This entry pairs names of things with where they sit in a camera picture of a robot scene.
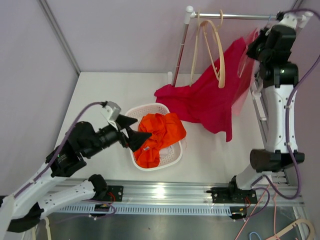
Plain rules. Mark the magenta t shirt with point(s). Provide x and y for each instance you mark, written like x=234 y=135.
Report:
x=204 y=102

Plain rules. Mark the beige hanger on floor left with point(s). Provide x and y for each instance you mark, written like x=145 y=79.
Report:
x=47 y=227

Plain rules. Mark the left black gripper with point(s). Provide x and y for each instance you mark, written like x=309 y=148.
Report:
x=136 y=140

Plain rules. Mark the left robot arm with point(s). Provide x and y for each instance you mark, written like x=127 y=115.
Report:
x=33 y=204

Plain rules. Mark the beige hanger of white shirt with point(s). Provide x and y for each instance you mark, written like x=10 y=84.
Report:
x=195 y=52

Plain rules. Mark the white perforated plastic basket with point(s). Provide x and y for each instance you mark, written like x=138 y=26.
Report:
x=138 y=113

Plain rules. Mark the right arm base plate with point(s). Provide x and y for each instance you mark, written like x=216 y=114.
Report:
x=233 y=195

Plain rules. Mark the blue hanger on floor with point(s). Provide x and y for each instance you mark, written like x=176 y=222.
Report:
x=254 y=236

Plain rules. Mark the beige hanger of orange shirt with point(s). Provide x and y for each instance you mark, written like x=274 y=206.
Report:
x=220 y=72

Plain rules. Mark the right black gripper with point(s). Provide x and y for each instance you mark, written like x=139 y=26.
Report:
x=262 y=36

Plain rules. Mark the white t shirt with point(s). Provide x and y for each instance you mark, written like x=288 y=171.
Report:
x=165 y=151

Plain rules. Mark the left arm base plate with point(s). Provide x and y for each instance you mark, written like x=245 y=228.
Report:
x=105 y=206

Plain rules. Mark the orange t shirt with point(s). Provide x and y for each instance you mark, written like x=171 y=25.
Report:
x=166 y=131

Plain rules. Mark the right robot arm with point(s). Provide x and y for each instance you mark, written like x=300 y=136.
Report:
x=279 y=76

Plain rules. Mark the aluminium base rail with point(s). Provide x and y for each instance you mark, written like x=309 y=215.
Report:
x=156 y=198

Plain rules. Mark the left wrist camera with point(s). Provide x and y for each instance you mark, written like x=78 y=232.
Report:
x=110 y=112

